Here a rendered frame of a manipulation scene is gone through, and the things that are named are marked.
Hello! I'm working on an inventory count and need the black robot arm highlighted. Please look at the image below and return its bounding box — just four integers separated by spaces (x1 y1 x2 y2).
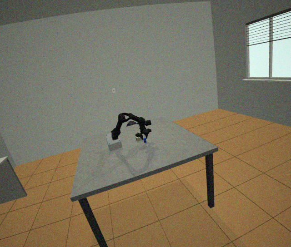
111 113 151 140

